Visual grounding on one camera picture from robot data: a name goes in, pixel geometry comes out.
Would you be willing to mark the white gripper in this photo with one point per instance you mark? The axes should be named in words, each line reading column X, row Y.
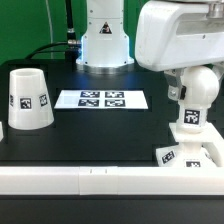
column 174, row 34

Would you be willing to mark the white lamp bulb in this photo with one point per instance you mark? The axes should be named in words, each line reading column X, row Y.
column 202, row 87

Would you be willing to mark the white lamp base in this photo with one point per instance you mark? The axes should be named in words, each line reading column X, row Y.
column 189, row 151

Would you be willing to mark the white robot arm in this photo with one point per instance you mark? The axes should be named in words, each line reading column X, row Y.
column 105, row 46

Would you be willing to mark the white lamp shade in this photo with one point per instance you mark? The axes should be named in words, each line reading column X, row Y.
column 29, row 103

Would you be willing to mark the white right fence bar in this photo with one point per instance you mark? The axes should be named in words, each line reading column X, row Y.
column 214, row 143

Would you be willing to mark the white fence bar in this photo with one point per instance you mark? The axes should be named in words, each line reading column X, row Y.
column 214, row 143
column 110, row 181
column 1, row 132

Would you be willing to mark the white marker sheet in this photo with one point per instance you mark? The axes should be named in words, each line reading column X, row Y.
column 101, row 99

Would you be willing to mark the white front fence bar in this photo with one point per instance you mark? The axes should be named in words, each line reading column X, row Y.
column 110, row 181

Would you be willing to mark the white left fence bar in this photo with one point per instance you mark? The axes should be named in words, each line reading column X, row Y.
column 1, row 132

